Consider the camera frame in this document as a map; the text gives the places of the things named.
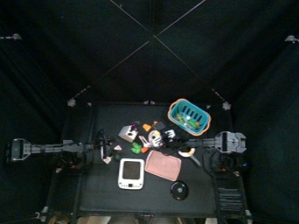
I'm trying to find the small white toy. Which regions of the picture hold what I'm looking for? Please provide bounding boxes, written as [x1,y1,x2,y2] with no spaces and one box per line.
[163,129,177,139]

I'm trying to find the white yellow toy ladle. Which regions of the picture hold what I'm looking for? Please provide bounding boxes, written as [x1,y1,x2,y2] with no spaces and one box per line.
[177,146,203,168]

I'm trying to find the pink cutting board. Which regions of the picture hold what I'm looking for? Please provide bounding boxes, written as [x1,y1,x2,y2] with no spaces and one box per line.
[144,150,183,183]

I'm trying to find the white shape sorter cube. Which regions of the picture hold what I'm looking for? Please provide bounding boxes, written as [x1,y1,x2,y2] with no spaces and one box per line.
[117,125,140,144]

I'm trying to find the white toy tablet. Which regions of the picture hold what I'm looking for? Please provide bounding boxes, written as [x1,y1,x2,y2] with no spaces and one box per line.
[116,157,145,191]

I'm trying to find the dark grey toy block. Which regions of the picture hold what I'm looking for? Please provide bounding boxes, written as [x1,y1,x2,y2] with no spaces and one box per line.
[153,120,167,131]

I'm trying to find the thin grey diagonal cord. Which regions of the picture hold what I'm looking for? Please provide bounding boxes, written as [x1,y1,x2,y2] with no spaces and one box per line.
[108,0,227,103]
[73,0,208,99]

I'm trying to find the green toy vegetable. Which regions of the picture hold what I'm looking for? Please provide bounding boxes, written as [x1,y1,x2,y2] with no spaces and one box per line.
[131,142,144,155]
[173,113,203,130]

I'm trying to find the teal basket with orange rim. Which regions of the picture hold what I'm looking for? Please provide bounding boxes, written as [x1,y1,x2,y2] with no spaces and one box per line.
[167,98,212,137]

